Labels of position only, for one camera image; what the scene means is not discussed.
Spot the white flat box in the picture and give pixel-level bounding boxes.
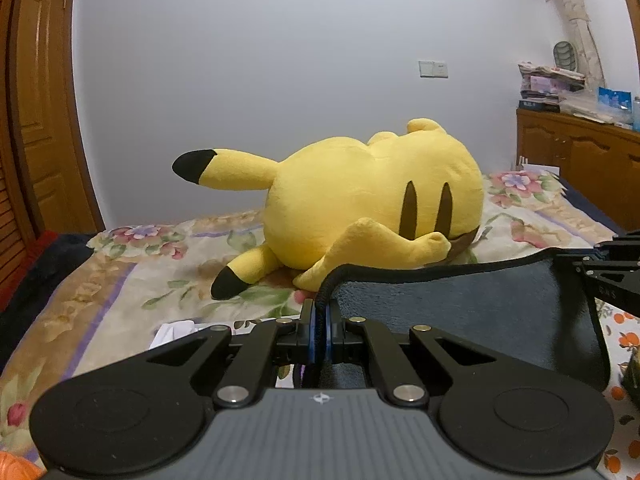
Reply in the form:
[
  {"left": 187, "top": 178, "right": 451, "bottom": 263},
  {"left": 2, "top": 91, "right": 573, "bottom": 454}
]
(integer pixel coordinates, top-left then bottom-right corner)
[{"left": 517, "top": 156, "right": 562, "bottom": 177}]

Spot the small grey fan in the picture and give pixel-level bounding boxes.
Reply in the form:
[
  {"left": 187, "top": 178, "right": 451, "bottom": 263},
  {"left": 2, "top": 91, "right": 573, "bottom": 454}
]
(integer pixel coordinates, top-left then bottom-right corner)
[{"left": 552, "top": 40, "right": 581, "bottom": 69}]

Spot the dark green thing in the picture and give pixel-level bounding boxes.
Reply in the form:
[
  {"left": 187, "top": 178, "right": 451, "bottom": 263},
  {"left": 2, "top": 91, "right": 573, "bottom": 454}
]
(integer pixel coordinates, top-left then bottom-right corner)
[{"left": 620, "top": 348, "right": 640, "bottom": 392}]

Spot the white paper sheet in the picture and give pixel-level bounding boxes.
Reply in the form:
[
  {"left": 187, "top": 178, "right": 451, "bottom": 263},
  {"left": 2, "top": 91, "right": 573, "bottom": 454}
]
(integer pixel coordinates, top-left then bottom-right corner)
[{"left": 149, "top": 319, "right": 213, "bottom": 352}]

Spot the floral bed blanket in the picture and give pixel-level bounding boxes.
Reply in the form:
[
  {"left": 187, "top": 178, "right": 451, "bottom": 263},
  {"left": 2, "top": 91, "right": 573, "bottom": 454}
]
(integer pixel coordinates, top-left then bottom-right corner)
[{"left": 0, "top": 169, "right": 623, "bottom": 461}]

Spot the dark grey towel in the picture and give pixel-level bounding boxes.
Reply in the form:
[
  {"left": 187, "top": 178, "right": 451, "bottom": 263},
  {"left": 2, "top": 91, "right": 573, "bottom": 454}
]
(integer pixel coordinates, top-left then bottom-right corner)
[{"left": 294, "top": 247, "right": 614, "bottom": 394}]

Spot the yellow plush toy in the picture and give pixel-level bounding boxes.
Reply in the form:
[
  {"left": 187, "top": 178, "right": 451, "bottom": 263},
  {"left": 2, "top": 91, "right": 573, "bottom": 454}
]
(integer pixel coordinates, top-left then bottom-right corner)
[{"left": 172, "top": 118, "right": 485, "bottom": 302}]

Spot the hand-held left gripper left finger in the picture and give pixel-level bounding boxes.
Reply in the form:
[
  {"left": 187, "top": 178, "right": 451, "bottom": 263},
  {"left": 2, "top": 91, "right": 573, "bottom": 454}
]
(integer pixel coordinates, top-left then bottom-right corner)
[{"left": 145, "top": 299, "right": 317, "bottom": 409}]

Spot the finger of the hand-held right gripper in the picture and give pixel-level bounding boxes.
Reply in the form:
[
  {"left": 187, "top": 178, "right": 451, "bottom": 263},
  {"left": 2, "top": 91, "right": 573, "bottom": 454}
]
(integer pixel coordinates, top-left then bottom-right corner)
[
  {"left": 571, "top": 254, "right": 640, "bottom": 319},
  {"left": 594, "top": 231, "right": 640, "bottom": 258}
]

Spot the wooden cabinet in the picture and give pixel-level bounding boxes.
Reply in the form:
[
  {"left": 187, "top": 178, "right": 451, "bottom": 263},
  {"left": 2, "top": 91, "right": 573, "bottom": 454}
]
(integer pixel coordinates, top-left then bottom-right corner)
[{"left": 515, "top": 107, "right": 640, "bottom": 235}]

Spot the orange fruit print cloth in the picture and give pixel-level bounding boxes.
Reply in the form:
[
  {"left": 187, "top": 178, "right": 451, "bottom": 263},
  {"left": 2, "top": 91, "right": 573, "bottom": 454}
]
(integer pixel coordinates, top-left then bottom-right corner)
[{"left": 594, "top": 298, "right": 640, "bottom": 480}]

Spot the wooden louvered wardrobe door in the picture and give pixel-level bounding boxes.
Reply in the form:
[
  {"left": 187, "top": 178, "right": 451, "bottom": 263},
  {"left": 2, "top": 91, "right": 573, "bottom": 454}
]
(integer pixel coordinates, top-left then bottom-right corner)
[{"left": 0, "top": 157, "right": 37, "bottom": 293}]

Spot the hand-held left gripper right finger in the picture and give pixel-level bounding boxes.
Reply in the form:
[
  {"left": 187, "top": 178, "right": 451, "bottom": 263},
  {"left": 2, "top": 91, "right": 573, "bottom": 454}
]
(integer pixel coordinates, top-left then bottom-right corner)
[{"left": 320, "top": 300, "right": 497, "bottom": 407}]

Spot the stack of newspapers and books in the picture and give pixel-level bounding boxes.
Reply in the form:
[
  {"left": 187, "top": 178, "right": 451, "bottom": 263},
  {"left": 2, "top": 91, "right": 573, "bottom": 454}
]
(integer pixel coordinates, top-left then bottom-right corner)
[{"left": 517, "top": 61, "right": 586, "bottom": 114}]

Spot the blue printed box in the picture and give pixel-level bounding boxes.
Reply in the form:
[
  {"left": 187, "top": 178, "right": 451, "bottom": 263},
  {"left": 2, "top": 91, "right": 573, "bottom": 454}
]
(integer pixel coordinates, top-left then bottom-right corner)
[{"left": 597, "top": 86, "right": 634, "bottom": 127}]

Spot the dark blue blanket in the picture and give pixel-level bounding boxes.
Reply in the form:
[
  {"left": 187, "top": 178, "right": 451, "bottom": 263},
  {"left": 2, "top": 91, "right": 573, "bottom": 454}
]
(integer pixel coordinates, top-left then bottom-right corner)
[{"left": 0, "top": 230, "right": 97, "bottom": 367}]

